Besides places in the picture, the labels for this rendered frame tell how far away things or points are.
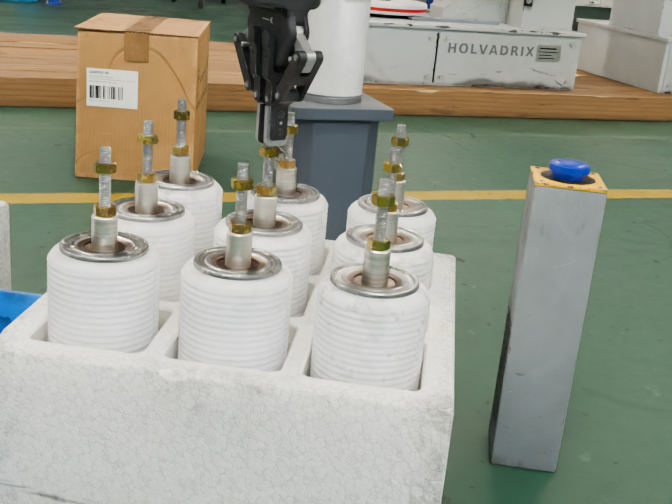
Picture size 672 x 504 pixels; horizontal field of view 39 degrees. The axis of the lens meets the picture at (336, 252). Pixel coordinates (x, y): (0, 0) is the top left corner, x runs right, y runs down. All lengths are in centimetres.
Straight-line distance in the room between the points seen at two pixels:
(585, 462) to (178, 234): 51
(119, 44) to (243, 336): 122
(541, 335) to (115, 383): 43
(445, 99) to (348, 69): 168
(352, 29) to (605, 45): 249
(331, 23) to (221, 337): 61
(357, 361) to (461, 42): 232
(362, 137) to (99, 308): 60
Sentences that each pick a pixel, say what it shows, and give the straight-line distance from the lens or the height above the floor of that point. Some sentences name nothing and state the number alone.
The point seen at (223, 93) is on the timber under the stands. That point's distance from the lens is 275.
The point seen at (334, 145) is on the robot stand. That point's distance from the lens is 131.
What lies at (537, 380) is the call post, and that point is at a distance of 102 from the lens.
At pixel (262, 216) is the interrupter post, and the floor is 26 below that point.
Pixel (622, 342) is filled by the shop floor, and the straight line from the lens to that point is 144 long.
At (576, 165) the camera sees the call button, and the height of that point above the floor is 33.
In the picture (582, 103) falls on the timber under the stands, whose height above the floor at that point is 5.
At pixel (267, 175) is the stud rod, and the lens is 92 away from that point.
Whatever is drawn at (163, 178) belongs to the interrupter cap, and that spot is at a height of 25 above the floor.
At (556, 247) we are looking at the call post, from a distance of 97.
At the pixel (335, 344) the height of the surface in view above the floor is 21.
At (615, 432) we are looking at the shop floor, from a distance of 118.
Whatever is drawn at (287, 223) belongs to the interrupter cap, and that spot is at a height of 25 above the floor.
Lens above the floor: 53
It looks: 19 degrees down
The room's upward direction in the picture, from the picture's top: 5 degrees clockwise
